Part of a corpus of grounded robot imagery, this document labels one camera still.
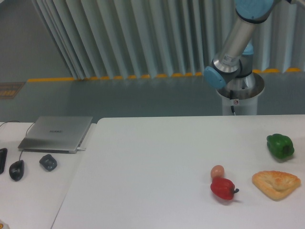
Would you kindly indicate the black computer mouse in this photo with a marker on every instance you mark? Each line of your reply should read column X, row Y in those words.
column 16, row 170

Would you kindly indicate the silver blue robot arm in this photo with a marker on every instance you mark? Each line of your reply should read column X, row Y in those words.
column 284, row 49

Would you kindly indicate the red bell pepper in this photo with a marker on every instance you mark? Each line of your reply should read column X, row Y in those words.
column 223, row 188

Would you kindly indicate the green bell pepper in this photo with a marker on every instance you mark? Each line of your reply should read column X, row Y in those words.
column 280, row 146

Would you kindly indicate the brown egg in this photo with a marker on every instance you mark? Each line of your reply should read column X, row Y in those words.
column 217, row 171

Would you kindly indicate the silver closed laptop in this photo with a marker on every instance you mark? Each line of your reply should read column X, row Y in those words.
column 56, row 134

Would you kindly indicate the dark grey small tray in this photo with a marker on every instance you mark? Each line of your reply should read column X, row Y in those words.
column 48, row 162

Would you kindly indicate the golden flatbread piece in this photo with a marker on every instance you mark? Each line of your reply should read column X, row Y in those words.
column 276, row 185

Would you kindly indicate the black keyboard edge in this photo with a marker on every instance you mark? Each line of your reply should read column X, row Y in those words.
column 3, row 156

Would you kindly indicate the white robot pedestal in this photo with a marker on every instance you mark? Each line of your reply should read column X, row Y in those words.
column 240, row 95

